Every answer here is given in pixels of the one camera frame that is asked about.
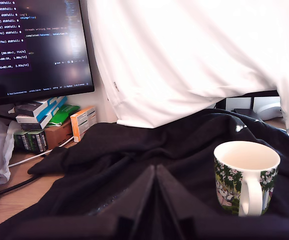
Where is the black cloth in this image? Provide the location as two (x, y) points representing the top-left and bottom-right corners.
(0, 107), (289, 240)

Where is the green floral print mug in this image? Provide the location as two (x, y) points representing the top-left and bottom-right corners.
(213, 140), (281, 217)

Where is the orange and white medicine box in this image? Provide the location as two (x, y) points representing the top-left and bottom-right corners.
(69, 105), (97, 143)

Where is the brown cardboard box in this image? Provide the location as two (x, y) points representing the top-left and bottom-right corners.
(43, 118), (74, 151)

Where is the green packet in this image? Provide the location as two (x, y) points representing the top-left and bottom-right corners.
(46, 104), (81, 127)

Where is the flat black box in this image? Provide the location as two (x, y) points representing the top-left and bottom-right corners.
(233, 107), (261, 119)

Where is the green and black battery pack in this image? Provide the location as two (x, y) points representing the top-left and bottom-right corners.
(26, 129), (48, 154)
(13, 129), (30, 151)

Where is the white and blue box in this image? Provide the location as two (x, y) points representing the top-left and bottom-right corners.
(15, 95), (68, 130)

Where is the white rounded device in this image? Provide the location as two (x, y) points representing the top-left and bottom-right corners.
(256, 101), (284, 121)

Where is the white plastic bag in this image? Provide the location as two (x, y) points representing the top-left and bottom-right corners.
(0, 119), (18, 185)

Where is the small black box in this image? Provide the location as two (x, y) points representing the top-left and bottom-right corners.
(14, 103), (39, 117)

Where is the white hanging cloth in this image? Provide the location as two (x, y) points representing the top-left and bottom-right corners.
(86, 0), (289, 141)

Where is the black computer monitor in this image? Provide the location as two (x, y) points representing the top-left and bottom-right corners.
(0, 0), (96, 106)

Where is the white cable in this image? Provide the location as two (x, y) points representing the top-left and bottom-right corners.
(8, 135), (76, 168)

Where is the black cable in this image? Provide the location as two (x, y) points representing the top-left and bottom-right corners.
(0, 174), (39, 196)

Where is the black shelf frame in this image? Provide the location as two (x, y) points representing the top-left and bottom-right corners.
(215, 89), (281, 111)

